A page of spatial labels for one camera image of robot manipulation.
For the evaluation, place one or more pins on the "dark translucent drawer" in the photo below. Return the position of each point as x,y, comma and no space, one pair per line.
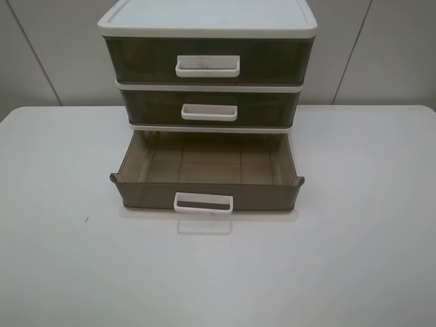
164,108
279,62
194,172

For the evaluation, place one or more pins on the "white plastic drawer cabinet frame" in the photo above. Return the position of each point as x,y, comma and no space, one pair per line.
209,19

